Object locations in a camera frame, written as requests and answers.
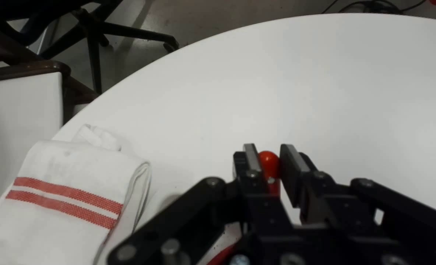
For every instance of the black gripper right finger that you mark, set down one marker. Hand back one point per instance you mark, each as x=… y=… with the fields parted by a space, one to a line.
x=355 y=206

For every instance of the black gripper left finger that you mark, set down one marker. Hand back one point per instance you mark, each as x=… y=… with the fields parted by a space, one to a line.
x=218 y=206

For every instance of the white towel red stripes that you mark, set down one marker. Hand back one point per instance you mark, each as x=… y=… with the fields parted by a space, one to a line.
x=56 y=196

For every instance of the black mesh office chair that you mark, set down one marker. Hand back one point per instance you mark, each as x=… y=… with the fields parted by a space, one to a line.
x=94 y=34

